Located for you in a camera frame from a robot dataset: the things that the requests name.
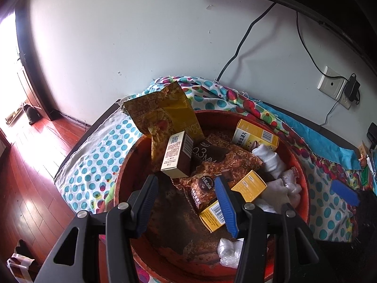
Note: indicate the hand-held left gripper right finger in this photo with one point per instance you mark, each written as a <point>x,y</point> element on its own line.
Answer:
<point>226,209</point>

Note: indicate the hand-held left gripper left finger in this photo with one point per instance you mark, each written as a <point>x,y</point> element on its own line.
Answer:
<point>147,206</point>

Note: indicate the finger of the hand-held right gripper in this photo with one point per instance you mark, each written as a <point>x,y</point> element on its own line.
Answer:
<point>344,193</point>

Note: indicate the orange-brown snack packet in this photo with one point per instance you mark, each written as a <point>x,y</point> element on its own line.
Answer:
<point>203,188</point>

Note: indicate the round red tray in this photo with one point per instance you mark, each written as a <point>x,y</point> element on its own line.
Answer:
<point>170,230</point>

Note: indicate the yellow box with barcode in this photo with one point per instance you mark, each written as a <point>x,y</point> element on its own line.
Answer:
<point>250,185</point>

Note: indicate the clear plastic bag bundle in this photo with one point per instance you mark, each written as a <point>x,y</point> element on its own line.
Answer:
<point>291,179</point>
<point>229,250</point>

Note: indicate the dark brown snack packet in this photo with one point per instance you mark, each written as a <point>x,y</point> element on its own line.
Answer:
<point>209,153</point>

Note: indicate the beige and brown box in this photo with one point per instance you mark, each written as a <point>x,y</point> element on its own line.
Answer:
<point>173,153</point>

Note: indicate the yellow box with cartoon face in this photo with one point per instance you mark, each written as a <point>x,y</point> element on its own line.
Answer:
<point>250,135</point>

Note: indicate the yellow snack bag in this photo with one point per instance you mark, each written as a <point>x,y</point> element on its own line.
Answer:
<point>159,109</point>

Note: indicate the small brown figurine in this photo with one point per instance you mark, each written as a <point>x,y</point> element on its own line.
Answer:
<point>364,162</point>

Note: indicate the small paper tag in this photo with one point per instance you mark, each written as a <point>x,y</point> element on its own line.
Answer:
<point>363,149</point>

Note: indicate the white teal-dotted blanket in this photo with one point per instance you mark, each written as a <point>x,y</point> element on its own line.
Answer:
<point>94,159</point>

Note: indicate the black plug-in charger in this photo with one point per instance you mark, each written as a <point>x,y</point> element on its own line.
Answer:
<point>352,87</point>

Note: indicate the colourful dotted cloth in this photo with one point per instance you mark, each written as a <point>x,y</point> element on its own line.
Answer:
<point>223,94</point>

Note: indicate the paper bag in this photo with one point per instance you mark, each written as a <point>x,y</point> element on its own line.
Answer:
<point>20,268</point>

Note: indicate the dark bundle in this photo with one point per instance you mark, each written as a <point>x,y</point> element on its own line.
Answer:
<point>31,115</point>

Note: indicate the black clamp mount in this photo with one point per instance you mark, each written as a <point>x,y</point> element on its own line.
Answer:
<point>372,132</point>

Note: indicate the white wall socket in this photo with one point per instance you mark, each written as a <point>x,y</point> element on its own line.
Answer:
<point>346,103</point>

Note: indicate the white wall switch plate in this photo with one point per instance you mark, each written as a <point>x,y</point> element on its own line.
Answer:
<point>331,84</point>

